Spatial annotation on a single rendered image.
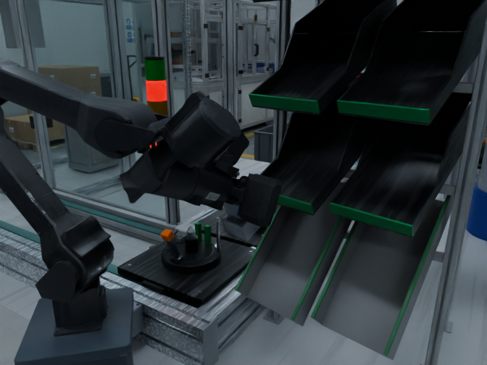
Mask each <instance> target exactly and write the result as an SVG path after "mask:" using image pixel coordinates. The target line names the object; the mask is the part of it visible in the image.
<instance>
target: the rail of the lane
mask: <svg viewBox="0 0 487 365"><path fill-rule="evenodd" d="M48 270H49V269H48V268H47V266H46V265H45V264H44V262H43V260H42V256H41V244H39V243H36V242H33V241H31V240H28V239H27V238H24V237H21V236H19V235H16V234H14V233H12V232H9V231H7V230H4V229H2V228H0V272H3V273H5V274H7V275H9V276H10V277H13V278H15V279H16V280H19V281H20V282H23V283H25V284H26V285H29V286H31V287H32V288H35V289H37V288H36V283H37V282H38V281H39V280H40V279H41V278H42V277H43V276H44V275H45V274H46V273H47V272H48ZM99 278H100V284H101V285H103V286H105V288H106V289H107V290H111V289H117V288H129V287H131V288H132V289H133V301H135V302H137V303H140V304H141V305H142V309H143V324H144V329H143V330H142V331H140V332H139V333H138V334H137V335H136V336H134V337H133V339H135V340H137V341H139V342H141V343H143V344H145V345H147V346H149V347H151V348H153V349H154V350H156V351H159V352H160V353H163V354H165V355H166V356H169V357H170V358H173V359H175V360H176V361H179V362H180V363H182V364H185V365H215V364H216V363H217V361H218V360H219V351H218V320H217V317H216V316H214V315H212V314H209V313H207V312H205V311H202V310H200V309H197V308H194V307H193V306H189V305H188V304H185V303H182V302H180V301H177V300H175V299H173V298H170V297H168V296H166V295H165V289H164V288H162V287H160V286H158V285H155V284H153V283H150V282H147V281H145V280H144V281H142V282H141V285H138V284H136V283H134V282H131V281H129V280H126V279H124V278H121V277H118V276H117V275H115V274H112V273H109V272H105V273H103V274H102V275H101V276H100V277H99Z"/></svg>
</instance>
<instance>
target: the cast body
mask: <svg viewBox="0 0 487 365"><path fill-rule="evenodd" d="M238 203H239V201H238V200H235V203H234V204H233V205H231V204H227V203H225V202H224V204H223V207H224V209H225V212H226V213H227V214H226V215H225V216H224V217H223V218H222V223H223V224H224V226H225V229H226V231H227V233H230V234H231V235H235V236H236V237H238V238H241V239H244V240H246V241H248V240H249V239H250V238H251V237H252V236H253V234H254V233H255V232H256V231H257V230H258V229H259V228H260V227H259V226H257V225H254V224H252V223H249V222H246V221H243V220H242V219H241V218H240V217H239V216H238V215H237V212H238V207H239V204H238Z"/></svg>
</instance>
